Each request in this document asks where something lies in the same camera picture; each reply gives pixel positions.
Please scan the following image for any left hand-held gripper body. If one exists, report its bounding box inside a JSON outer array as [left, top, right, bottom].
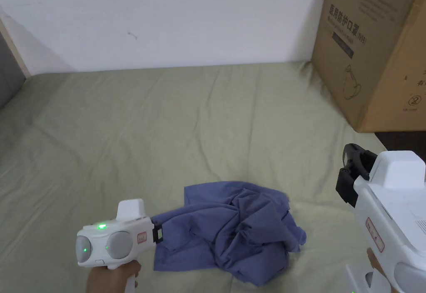
[[76, 199, 164, 293]]

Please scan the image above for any bed with pale green sheet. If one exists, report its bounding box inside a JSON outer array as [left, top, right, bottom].
[[0, 61, 400, 293]]

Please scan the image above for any person's right hand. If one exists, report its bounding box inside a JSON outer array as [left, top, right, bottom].
[[366, 248, 384, 274]]

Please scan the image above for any dark blue shirt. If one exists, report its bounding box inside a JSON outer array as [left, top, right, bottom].
[[153, 180, 307, 288]]

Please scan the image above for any person's left hand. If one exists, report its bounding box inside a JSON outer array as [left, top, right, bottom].
[[86, 259, 142, 293]]

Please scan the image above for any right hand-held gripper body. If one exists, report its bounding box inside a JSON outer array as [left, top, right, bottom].
[[335, 151, 426, 293]]

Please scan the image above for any large brown cardboard carton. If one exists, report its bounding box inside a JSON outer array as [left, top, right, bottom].
[[311, 0, 426, 134]]

